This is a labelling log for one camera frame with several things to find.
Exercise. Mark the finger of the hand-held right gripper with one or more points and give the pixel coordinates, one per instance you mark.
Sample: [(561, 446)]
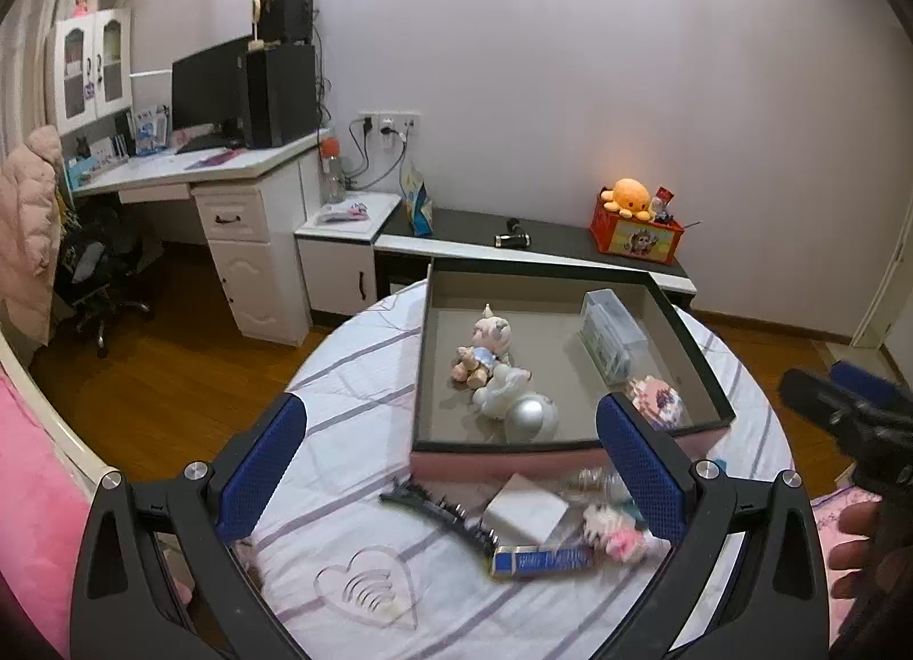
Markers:
[(813, 394), (867, 382)]

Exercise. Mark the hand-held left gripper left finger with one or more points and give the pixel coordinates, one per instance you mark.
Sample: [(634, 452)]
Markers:
[(262, 471)]

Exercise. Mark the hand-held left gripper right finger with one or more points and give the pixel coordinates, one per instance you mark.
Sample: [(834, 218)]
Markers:
[(642, 471)]

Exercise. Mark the small white box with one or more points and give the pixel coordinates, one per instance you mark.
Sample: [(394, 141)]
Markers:
[(524, 506)]

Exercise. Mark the blue rectangular packet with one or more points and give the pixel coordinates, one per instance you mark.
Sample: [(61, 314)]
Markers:
[(542, 560)]

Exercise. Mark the clear acrylic heart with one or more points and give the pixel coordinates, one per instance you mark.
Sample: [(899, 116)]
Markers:
[(335, 585)]

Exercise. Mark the pink storage box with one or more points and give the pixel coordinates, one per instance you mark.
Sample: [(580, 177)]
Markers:
[(556, 346)]

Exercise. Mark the black hair clip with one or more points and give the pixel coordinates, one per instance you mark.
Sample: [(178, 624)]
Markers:
[(439, 509)]

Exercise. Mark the person's right hand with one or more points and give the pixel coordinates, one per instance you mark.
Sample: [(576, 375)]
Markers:
[(856, 546)]

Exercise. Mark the round pink floral item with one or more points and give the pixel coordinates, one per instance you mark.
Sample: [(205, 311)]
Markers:
[(660, 401)]

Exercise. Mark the white door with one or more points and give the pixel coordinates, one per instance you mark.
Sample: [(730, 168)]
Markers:
[(888, 274)]

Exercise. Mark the silver ball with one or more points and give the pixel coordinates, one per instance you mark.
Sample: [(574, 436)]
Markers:
[(531, 419)]

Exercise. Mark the clear plastic box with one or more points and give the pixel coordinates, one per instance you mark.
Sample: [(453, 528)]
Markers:
[(612, 335)]

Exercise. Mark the small plush doll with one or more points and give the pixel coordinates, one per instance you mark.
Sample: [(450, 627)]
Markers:
[(485, 346)]

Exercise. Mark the white nightstand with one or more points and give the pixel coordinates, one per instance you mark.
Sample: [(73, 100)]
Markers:
[(335, 267)]

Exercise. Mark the red picture storage box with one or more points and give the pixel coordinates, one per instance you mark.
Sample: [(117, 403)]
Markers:
[(638, 239)]

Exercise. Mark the white desk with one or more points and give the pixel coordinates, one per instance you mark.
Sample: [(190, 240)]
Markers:
[(249, 239)]

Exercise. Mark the pink blanket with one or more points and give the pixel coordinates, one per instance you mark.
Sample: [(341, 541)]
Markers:
[(36, 524)]

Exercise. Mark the small red white toys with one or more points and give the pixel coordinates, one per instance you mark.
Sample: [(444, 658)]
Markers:
[(663, 207)]

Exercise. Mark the dark topped low cabinet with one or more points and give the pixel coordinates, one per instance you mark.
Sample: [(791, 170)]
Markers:
[(556, 239)]

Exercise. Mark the black flashlight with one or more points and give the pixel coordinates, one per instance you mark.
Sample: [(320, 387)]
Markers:
[(512, 235)]

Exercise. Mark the pink packet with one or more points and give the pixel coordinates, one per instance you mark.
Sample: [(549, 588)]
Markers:
[(342, 214)]

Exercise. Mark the orange octopus plush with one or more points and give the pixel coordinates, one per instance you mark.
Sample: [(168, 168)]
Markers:
[(628, 197)]

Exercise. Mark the black office chair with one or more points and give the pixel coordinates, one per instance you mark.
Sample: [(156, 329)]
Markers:
[(100, 253)]

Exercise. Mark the blue snack bag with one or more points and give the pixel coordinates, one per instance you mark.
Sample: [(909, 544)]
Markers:
[(419, 207)]

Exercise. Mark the orange capped water bottle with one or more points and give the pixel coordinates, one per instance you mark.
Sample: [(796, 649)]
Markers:
[(332, 171)]

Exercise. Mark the pink padded jacket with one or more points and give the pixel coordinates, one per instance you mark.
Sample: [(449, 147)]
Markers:
[(28, 225)]

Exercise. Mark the blue and white boxes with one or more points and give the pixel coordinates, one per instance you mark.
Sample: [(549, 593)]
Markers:
[(151, 130)]

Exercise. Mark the black computer tower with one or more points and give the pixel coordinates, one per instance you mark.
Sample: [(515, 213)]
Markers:
[(282, 96)]

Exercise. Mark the black computer monitor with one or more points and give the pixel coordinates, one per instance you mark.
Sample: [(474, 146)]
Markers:
[(210, 85)]

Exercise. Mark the black box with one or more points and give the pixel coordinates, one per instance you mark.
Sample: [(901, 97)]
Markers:
[(285, 18)]

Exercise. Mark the small pink doll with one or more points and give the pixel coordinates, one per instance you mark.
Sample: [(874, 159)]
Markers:
[(82, 2)]

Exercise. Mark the white bed frame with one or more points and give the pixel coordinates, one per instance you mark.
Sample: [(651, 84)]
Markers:
[(64, 439)]

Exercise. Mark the white wall outlet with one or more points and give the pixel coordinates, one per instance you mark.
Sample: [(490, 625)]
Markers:
[(392, 121)]

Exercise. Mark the white wall cabinet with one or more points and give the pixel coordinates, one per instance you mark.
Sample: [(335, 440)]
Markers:
[(85, 71)]

